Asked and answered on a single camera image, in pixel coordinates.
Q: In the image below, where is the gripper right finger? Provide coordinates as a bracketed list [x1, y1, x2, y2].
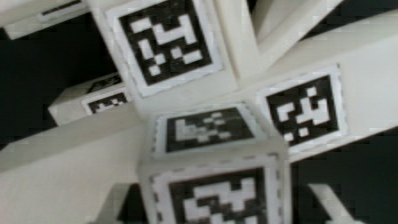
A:
[310, 184, 367, 224]

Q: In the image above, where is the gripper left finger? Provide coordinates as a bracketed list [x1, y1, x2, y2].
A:
[88, 183, 131, 224]

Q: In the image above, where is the short white leg block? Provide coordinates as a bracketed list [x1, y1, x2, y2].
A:
[138, 101, 292, 224]

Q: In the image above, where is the white chair back frame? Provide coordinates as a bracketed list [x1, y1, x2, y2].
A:
[0, 0, 398, 224]

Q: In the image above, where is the long white chair leg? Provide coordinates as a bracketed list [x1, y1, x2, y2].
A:
[49, 73, 132, 125]

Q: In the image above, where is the white chair seat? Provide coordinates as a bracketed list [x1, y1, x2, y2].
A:
[88, 0, 237, 113]

